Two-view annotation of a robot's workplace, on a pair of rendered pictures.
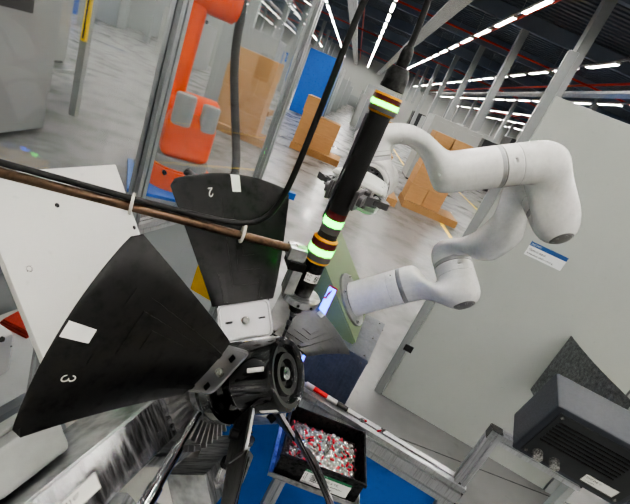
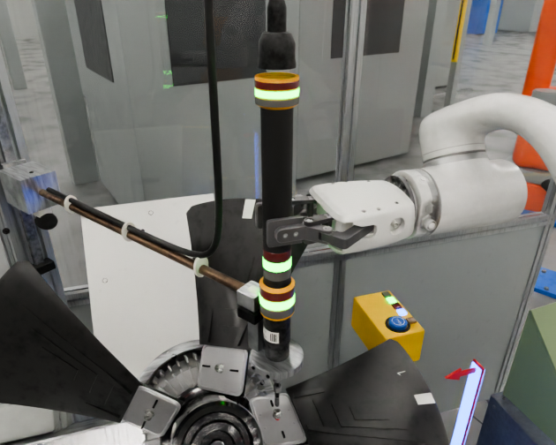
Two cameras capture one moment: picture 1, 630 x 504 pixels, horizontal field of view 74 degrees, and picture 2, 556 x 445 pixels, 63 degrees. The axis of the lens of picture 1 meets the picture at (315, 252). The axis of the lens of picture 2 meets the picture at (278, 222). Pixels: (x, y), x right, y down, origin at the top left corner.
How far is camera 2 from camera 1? 0.60 m
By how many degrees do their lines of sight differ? 55
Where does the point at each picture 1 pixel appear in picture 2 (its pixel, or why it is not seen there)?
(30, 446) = (23, 415)
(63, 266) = (134, 282)
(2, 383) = not seen: hidden behind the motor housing
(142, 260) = (25, 282)
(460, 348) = not seen: outside the picture
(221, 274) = (210, 310)
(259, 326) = (230, 380)
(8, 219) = (99, 241)
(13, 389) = not seen: hidden behind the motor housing
